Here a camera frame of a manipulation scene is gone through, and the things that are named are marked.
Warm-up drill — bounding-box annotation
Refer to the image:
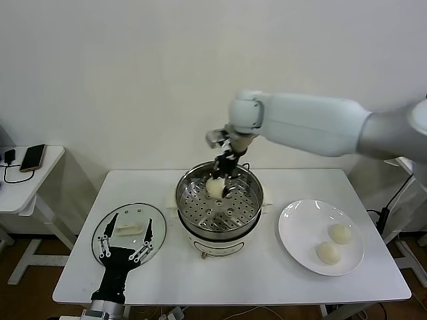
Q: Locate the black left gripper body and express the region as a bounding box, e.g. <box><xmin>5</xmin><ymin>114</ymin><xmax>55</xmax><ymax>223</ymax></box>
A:
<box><xmin>91</xmin><ymin>245</ymin><xmax>138</xmax><ymax>304</ymax></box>

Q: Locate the white power strip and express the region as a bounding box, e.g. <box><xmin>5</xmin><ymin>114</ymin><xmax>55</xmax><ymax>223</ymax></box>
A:
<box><xmin>161</xmin><ymin>305</ymin><xmax>187</xmax><ymax>320</ymax></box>

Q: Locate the smartphone with gold edge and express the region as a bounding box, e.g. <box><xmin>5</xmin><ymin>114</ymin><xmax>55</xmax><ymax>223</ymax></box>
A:
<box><xmin>19</xmin><ymin>143</ymin><xmax>47</xmax><ymax>173</ymax></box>

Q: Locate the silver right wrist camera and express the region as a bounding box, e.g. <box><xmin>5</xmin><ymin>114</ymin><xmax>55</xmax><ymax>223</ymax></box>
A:
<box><xmin>205</xmin><ymin>128</ymin><xmax>231</xmax><ymax>149</ymax></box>

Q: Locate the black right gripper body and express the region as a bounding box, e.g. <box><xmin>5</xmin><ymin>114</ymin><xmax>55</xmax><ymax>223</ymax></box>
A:
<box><xmin>213</xmin><ymin>148</ymin><xmax>246</xmax><ymax>179</ymax></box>

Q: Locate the white side table with laptop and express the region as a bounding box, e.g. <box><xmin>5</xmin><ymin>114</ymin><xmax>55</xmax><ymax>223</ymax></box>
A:
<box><xmin>383</xmin><ymin>155</ymin><xmax>427</xmax><ymax>287</ymax></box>

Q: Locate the white side table with phone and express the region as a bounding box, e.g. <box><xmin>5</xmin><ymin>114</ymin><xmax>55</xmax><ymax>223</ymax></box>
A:
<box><xmin>0</xmin><ymin>145</ymin><xmax>78</xmax><ymax>286</ymax></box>

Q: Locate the round glass lid cream handle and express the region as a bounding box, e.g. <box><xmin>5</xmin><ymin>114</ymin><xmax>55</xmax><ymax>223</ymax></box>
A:
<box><xmin>91</xmin><ymin>202</ymin><xmax>167</xmax><ymax>267</ymax></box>

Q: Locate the white round plate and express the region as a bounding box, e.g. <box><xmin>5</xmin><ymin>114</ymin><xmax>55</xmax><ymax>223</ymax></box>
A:
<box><xmin>278</xmin><ymin>199</ymin><xmax>365</xmax><ymax>277</ymax></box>

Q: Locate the black laptop cable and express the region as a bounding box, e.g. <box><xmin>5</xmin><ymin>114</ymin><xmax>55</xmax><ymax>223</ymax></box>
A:
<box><xmin>366</xmin><ymin>173</ymin><xmax>414</xmax><ymax>214</ymax></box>

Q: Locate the white electric steamer pot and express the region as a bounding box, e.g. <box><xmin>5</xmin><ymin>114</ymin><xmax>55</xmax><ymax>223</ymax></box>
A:
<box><xmin>169</xmin><ymin>199</ymin><xmax>268</xmax><ymax>260</ymax></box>

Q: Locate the thin black charger cable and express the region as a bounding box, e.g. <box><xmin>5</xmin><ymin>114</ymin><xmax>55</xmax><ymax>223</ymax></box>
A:
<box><xmin>2</xmin><ymin>162</ymin><xmax>36</xmax><ymax>185</ymax></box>

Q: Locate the stainless steel steamer basket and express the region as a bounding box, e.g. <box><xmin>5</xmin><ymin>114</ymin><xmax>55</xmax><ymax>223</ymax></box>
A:
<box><xmin>165</xmin><ymin>161</ymin><xmax>274</xmax><ymax>234</ymax></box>

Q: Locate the white steamed baozi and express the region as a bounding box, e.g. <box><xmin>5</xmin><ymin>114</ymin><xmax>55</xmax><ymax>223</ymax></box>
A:
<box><xmin>205</xmin><ymin>177</ymin><xmax>226</xmax><ymax>198</ymax></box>
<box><xmin>328</xmin><ymin>223</ymin><xmax>353</xmax><ymax>245</ymax></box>
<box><xmin>316</xmin><ymin>242</ymin><xmax>342</xmax><ymax>266</ymax></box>

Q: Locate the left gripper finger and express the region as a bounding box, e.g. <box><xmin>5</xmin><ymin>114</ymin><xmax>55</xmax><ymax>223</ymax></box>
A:
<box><xmin>97</xmin><ymin>213</ymin><xmax>119</xmax><ymax>259</ymax></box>
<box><xmin>129</xmin><ymin>218</ymin><xmax>155</xmax><ymax>263</ymax></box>

